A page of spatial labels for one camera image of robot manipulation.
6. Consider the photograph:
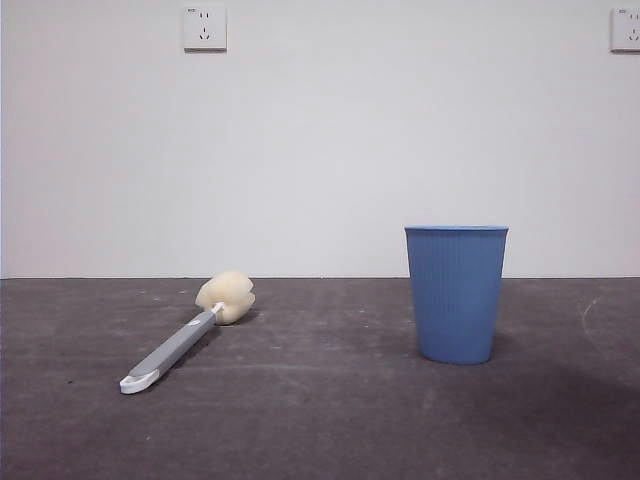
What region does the white wall socket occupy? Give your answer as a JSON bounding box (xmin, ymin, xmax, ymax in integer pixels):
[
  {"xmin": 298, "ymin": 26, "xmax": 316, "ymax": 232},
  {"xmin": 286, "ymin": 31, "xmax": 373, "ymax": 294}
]
[
  {"xmin": 182, "ymin": 5, "xmax": 228, "ymax": 53},
  {"xmin": 609, "ymin": 7, "xmax": 640, "ymax": 54}
]

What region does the blue ribbed plastic cup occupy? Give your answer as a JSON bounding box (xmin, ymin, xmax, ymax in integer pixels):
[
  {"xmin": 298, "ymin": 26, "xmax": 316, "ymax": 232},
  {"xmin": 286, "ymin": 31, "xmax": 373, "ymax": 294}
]
[{"xmin": 403, "ymin": 224, "xmax": 511, "ymax": 366}]

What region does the grey-handled sponge cup brush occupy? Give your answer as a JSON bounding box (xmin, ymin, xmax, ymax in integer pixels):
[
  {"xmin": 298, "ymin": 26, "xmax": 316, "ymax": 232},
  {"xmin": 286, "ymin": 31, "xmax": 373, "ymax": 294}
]
[{"xmin": 119, "ymin": 269, "xmax": 256, "ymax": 396}]

